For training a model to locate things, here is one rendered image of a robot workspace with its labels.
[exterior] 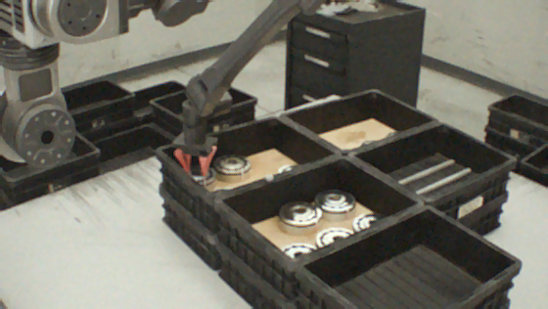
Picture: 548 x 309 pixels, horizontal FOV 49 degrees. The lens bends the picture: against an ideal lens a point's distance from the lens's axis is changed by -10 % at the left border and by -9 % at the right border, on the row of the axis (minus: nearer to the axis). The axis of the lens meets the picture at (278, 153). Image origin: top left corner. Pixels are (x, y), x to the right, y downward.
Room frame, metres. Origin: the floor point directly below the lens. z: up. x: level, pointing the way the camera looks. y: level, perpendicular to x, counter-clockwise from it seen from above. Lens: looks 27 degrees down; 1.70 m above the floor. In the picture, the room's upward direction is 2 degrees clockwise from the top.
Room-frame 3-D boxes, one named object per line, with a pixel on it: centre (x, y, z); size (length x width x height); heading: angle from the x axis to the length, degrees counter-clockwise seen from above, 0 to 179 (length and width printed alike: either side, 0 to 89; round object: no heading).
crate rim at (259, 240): (1.27, -0.10, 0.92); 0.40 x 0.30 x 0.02; 127
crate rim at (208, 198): (1.51, 0.08, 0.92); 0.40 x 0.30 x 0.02; 127
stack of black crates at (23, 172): (2.11, 0.92, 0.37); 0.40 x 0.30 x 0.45; 133
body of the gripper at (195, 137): (1.50, 0.21, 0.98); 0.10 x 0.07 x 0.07; 74
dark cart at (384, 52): (3.27, -0.39, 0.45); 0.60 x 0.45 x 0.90; 133
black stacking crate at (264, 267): (1.27, -0.10, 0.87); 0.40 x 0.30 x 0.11; 127
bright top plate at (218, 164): (1.57, 0.12, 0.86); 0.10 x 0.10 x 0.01
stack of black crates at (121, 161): (2.39, 0.63, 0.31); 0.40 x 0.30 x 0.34; 133
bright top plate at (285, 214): (1.33, -0.06, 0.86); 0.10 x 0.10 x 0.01
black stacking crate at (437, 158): (1.51, -0.42, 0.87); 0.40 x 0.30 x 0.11; 127
